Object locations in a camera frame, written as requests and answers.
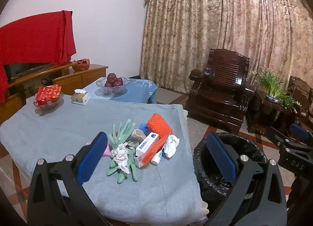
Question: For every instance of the white blue box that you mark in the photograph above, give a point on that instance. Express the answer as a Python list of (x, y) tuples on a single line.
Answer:
[(146, 144)]

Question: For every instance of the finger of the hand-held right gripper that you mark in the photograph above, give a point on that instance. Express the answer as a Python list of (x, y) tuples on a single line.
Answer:
[(277, 135), (299, 131)]

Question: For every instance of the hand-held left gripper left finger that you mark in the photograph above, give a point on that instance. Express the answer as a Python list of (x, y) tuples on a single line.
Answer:
[(91, 157)]

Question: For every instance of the beige patterned curtain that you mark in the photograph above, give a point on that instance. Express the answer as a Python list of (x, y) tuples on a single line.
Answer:
[(195, 20)]

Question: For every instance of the blue mesh scrubber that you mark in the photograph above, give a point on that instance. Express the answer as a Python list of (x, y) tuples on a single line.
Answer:
[(143, 127)]

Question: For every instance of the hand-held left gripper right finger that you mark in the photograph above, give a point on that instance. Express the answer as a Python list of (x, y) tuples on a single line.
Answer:
[(221, 157)]

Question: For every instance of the blue white paper cup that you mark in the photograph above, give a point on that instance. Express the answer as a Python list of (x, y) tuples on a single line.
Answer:
[(138, 135)]

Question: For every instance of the pink paper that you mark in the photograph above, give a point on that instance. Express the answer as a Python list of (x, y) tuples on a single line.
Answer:
[(107, 150)]

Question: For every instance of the red cloth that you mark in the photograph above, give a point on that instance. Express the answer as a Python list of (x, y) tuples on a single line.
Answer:
[(31, 42)]

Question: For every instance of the dark wooden side table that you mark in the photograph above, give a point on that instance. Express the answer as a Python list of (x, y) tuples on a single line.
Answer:
[(261, 108)]

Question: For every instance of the tissue box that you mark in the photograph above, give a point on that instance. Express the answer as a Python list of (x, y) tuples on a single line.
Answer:
[(80, 98)]

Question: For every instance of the black television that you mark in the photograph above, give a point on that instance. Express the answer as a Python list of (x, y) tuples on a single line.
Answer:
[(22, 70)]

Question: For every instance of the white toothpaste tube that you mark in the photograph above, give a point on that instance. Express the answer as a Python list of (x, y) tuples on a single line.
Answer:
[(156, 158)]

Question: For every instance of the wooden television cabinet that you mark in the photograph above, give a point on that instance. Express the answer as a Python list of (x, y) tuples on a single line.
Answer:
[(71, 81)]

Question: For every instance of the green plant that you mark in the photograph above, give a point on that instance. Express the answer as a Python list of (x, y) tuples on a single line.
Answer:
[(273, 81)]

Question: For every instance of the blue white plant pot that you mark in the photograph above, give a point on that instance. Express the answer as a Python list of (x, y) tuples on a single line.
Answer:
[(272, 99)]

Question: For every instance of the orange foam net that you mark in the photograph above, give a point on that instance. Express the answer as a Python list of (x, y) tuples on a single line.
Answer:
[(159, 123)]

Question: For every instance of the white red striped carton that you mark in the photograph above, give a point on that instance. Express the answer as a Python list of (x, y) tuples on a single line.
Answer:
[(139, 161)]

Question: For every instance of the white tissue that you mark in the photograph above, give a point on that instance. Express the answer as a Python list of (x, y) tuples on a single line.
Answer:
[(171, 146), (121, 157)]

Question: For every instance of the red patterned packet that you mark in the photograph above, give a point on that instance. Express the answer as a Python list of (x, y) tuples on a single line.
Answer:
[(47, 94)]

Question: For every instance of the glass dish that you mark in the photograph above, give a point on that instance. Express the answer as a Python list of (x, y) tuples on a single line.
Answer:
[(49, 107)]

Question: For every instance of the dark wooden armchair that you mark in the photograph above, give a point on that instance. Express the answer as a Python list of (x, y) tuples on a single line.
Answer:
[(302, 89), (220, 86)]

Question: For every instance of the red bag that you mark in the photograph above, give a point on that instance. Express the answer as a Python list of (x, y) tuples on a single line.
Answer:
[(80, 64)]

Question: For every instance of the glass fruit bowl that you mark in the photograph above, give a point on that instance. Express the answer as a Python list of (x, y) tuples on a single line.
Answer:
[(115, 91)]

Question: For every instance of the red apple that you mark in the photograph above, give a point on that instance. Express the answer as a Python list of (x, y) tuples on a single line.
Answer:
[(112, 77), (108, 84), (118, 81)]

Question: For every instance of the waste bin with black bag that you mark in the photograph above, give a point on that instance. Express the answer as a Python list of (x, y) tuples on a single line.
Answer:
[(247, 147)]

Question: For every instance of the green rubber glove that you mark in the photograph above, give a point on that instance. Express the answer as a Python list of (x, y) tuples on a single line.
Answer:
[(122, 130), (133, 169)]

